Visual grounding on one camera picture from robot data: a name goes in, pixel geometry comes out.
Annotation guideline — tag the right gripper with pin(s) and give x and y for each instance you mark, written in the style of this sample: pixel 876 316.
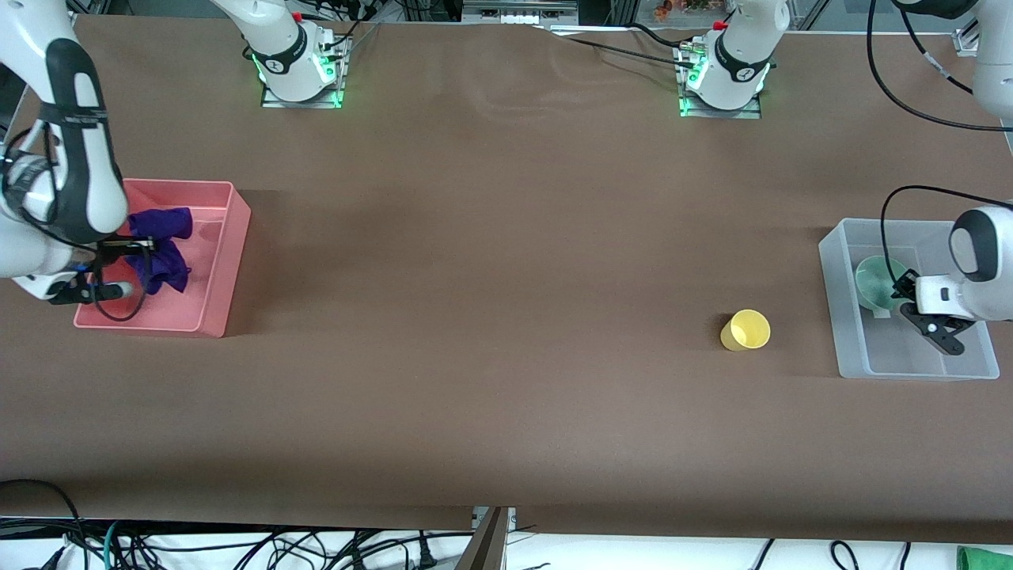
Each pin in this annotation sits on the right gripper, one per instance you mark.
pixel 127 247

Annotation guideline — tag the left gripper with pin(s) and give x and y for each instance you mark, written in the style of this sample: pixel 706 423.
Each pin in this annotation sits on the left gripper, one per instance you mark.
pixel 904 286

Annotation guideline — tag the purple cloth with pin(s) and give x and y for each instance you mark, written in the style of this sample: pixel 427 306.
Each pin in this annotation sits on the purple cloth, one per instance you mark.
pixel 162 265

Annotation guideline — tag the green bowl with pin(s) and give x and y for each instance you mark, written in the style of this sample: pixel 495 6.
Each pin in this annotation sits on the green bowl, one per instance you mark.
pixel 870 285

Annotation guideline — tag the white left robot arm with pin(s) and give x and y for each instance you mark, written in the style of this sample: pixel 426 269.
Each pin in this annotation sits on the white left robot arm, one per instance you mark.
pixel 989 261

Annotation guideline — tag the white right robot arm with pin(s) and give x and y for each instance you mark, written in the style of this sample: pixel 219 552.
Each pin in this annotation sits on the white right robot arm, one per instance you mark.
pixel 87 158

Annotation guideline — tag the yellow cup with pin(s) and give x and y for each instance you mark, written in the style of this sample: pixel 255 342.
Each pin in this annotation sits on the yellow cup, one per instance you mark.
pixel 748 331

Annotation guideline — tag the translucent plastic bin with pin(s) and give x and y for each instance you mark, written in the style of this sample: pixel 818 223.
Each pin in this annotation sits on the translucent plastic bin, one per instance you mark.
pixel 894 356

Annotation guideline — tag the pink plastic bin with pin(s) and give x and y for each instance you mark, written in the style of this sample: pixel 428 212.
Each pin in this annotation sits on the pink plastic bin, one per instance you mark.
pixel 202 293

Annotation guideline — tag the green object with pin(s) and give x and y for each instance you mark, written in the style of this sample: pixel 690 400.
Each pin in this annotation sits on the green object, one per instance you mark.
pixel 985 559

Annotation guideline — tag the orange background objects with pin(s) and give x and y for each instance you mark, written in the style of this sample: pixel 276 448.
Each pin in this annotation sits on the orange background objects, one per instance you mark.
pixel 681 8

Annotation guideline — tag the brown table cover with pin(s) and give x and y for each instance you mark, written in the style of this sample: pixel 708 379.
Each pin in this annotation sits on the brown table cover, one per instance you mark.
pixel 506 396

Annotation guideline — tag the white power strip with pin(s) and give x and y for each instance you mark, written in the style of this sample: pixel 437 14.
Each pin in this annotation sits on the white power strip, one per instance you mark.
pixel 518 12

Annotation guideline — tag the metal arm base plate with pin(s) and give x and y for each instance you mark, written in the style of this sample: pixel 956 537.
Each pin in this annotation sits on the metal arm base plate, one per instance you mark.
pixel 336 75
pixel 752 111

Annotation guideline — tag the metal table frame post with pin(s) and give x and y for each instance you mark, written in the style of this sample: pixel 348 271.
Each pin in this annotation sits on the metal table frame post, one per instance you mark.
pixel 487 542

